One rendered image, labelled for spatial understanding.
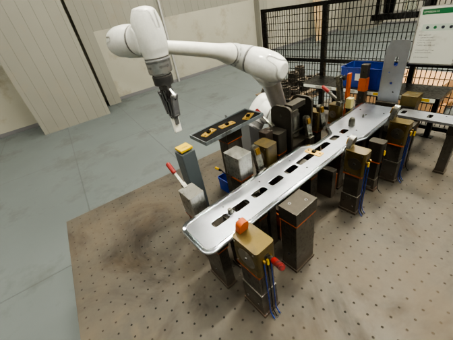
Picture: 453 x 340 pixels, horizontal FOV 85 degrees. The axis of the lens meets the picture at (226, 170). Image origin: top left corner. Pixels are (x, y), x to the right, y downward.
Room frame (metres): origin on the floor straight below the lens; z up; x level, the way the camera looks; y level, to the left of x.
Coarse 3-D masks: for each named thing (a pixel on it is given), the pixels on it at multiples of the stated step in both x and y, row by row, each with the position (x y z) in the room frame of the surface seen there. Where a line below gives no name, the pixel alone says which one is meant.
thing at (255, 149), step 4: (252, 148) 0.96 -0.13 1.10; (256, 148) 0.96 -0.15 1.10; (252, 152) 0.96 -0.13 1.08; (256, 152) 0.95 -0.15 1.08; (260, 152) 0.96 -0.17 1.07; (252, 156) 0.96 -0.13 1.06; (256, 156) 0.95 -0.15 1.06; (260, 156) 0.96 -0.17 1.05; (256, 160) 0.94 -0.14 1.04; (260, 160) 0.95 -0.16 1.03; (256, 164) 0.95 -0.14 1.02; (260, 164) 0.95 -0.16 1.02; (256, 168) 0.95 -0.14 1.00; (260, 168) 0.94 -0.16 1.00
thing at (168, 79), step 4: (152, 76) 0.98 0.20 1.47; (160, 76) 0.96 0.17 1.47; (164, 76) 0.96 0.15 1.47; (168, 76) 0.96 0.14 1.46; (172, 76) 0.98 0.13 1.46; (156, 80) 0.96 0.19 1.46; (160, 80) 0.95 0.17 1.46; (164, 80) 0.95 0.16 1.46; (168, 80) 0.96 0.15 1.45; (172, 80) 0.97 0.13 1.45; (156, 84) 0.96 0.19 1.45; (160, 84) 0.95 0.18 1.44; (164, 84) 0.95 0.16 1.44; (168, 84) 0.96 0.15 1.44; (160, 88) 1.00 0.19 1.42; (164, 88) 0.97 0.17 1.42; (168, 88) 0.95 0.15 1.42; (172, 88) 0.96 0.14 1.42; (168, 92) 0.96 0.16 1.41; (164, 96) 0.99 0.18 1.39; (168, 96) 0.97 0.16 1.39
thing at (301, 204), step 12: (300, 192) 0.69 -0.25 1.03; (288, 204) 0.64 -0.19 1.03; (300, 204) 0.63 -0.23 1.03; (312, 204) 0.63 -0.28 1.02; (288, 216) 0.61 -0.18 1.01; (300, 216) 0.59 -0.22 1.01; (312, 216) 0.64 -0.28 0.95; (288, 228) 0.62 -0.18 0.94; (300, 228) 0.60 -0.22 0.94; (312, 228) 0.64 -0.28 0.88; (288, 240) 0.62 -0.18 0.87; (300, 240) 0.60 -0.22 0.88; (312, 240) 0.64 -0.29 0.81; (288, 252) 0.62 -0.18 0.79; (300, 252) 0.60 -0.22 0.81; (312, 252) 0.64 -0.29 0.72; (288, 264) 0.62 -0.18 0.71; (300, 264) 0.60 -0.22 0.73
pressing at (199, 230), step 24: (336, 120) 1.25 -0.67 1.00; (360, 120) 1.21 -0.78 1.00; (384, 120) 1.16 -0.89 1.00; (312, 144) 1.05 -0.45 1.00; (336, 144) 1.01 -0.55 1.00; (288, 168) 0.90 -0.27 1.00; (312, 168) 0.86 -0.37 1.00; (240, 192) 0.79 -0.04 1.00; (264, 192) 0.76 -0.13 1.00; (288, 192) 0.74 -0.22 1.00; (216, 216) 0.68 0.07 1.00; (240, 216) 0.66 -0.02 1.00; (192, 240) 0.59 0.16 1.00; (216, 240) 0.57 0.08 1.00
